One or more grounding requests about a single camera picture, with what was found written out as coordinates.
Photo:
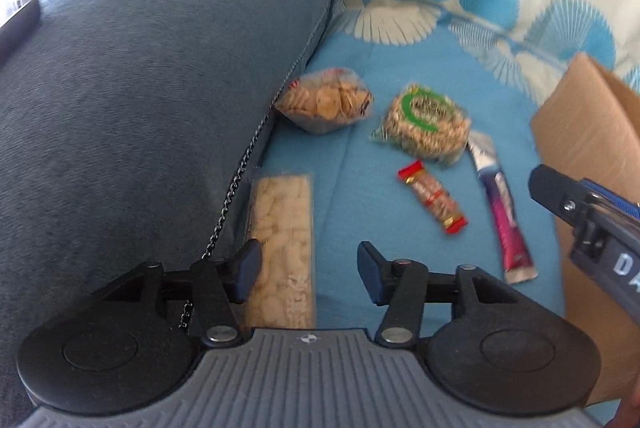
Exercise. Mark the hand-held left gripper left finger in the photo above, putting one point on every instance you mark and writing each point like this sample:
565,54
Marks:
245,270

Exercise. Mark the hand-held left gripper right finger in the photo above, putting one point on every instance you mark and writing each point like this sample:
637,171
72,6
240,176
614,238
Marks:
372,270

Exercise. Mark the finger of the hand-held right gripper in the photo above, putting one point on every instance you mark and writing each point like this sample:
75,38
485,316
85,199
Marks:
552,190
612,195

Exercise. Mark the long clear cracker pack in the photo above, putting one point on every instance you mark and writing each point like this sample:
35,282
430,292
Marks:
280,228

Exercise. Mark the purple stick packet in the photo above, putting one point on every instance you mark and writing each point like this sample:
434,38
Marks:
502,218

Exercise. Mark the cardboard box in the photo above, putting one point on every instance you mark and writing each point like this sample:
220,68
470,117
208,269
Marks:
590,123

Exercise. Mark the nut bar with red ends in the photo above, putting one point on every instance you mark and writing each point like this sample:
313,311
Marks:
432,198

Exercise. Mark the round puffed grain cake pack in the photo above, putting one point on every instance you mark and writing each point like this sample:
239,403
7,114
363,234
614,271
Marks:
425,123

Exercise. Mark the clear bag of crackers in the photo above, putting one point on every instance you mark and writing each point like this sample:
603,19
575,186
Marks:
325,101

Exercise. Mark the blue white printed cloth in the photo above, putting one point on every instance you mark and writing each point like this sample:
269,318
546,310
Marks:
400,218

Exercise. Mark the grey sofa cushion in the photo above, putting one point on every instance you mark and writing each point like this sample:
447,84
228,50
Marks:
140,108

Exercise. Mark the dark wooden ledge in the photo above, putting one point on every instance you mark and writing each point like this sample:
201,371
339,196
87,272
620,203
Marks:
20,21

